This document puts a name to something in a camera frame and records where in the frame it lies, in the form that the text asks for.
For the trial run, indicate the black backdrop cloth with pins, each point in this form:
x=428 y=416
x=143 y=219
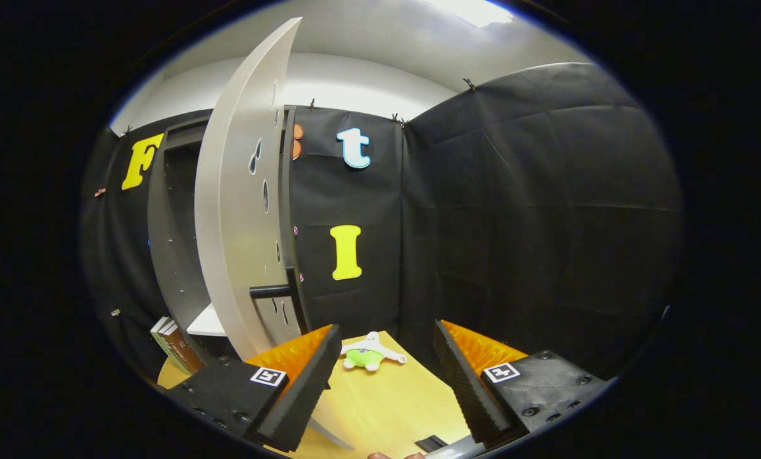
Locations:
x=546 y=223

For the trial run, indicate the beige cabinet door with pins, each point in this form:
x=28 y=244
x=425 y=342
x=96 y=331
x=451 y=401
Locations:
x=227 y=210

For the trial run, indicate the white cabinet shelf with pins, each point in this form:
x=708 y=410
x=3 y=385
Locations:
x=209 y=324

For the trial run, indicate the grey cabinet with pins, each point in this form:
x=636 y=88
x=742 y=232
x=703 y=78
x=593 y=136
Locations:
x=163 y=223

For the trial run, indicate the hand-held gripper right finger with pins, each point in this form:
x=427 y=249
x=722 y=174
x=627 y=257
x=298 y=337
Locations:
x=466 y=389

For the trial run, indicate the green white plush toy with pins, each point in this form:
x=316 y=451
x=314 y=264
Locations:
x=362 y=359

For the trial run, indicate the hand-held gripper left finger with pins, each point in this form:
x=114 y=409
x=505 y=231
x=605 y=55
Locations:
x=303 y=389

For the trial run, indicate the ceiling light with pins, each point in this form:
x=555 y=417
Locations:
x=476 y=11

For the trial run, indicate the brown book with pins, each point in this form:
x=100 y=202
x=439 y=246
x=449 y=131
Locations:
x=185 y=350

